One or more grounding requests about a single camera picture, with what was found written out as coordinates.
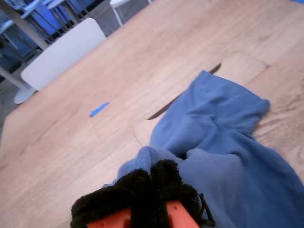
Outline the short blue tape piece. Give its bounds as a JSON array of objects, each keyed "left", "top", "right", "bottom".
[{"left": 89, "top": 102, "right": 110, "bottom": 117}]

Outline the blue chair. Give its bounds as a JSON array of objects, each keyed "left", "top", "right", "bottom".
[
  {"left": 0, "top": 9, "right": 42, "bottom": 72},
  {"left": 29, "top": 0, "right": 84, "bottom": 38}
]

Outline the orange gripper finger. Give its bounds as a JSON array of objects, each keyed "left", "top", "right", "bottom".
[
  {"left": 150, "top": 160, "right": 203, "bottom": 228},
  {"left": 70, "top": 168, "right": 167, "bottom": 228}
]

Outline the black zip tie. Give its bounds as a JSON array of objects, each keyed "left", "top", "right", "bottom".
[{"left": 199, "top": 192, "right": 216, "bottom": 227}]

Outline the blue printed T-shirt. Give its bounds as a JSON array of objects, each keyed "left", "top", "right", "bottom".
[{"left": 103, "top": 70, "right": 304, "bottom": 228}]

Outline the thin white table leg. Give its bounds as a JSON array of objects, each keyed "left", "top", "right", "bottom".
[{"left": 109, "top": 0, "right": 152, "bottom": 27}]

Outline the white pedestal table leg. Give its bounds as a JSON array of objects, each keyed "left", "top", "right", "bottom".
[{"left": 0, "top": 65, "right": 37, "bottom": 105}]

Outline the grey table pole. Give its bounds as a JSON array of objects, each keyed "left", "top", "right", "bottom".
[{"left": 0, "top": 0, "right": 50, "bottom": 51}]

